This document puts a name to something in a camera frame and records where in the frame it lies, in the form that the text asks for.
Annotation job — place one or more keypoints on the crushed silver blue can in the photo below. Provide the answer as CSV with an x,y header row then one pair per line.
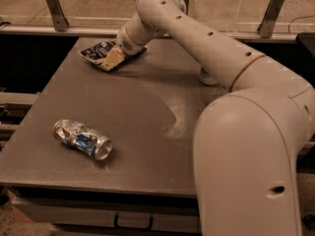
x,y
77,135

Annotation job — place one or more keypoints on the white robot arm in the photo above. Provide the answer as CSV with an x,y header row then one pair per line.
x,y
246,142

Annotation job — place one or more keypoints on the white green 7up can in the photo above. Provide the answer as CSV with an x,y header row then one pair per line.
x,y
206,77

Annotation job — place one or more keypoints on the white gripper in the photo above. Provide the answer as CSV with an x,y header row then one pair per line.
x,y
126,42

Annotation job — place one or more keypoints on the right metal bracket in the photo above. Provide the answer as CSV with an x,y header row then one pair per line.
x,y
266,28

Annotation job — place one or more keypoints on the grey drawer front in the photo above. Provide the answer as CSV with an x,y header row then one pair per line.
x,y
98,214

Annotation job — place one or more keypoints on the metal window rail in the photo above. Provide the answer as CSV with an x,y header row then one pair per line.
x,y
104,32

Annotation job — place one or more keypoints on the blue chip bag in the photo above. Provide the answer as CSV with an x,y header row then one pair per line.
x,y
95,54

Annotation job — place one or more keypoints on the black drawer handle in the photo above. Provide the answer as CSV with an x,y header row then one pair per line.
x,y
132,220

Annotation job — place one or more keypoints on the left metal bracket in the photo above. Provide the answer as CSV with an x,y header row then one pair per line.
x,y
59,20

